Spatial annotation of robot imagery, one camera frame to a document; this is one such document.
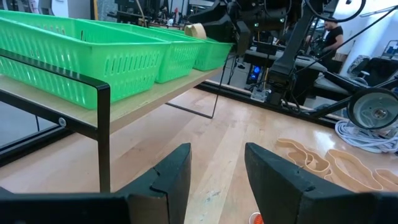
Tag white cable coil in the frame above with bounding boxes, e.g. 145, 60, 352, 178
335, 119, 398, 155

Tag black office chair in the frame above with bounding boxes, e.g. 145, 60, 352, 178
346, 55, 398, 88

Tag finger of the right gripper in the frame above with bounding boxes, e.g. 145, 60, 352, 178
201, 14, 239, 44
188, 1, 231, 24

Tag grey background desk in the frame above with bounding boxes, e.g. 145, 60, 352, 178
244, 48, 329, 74

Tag wooden riser shelf black legs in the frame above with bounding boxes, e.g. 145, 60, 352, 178
0, 48, 225, 193

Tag orange coil ring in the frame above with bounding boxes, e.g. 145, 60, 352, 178
248, 212, 265, 224

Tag computer tower with blue light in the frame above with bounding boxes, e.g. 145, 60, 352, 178
247, 63, 267, 86

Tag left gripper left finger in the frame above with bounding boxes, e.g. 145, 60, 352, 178
115, 142, 192, 224

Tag black aluminium frame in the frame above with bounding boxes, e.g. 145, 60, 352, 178
0, 80, 343, 167

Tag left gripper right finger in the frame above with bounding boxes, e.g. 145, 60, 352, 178
244, 142, 361, 224

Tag tan rubber band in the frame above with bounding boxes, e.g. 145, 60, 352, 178
275, 138, 332, 180
325, 149, 384, 193
373, 169, 398, 192
184, 23, 208, 40

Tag person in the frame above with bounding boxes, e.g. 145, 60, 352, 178
322, 17, 345, 62

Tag green plastic basket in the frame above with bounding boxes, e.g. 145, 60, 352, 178
149, 26, 234, 72
0, 9, 171, 110
77, 19, 206, 84

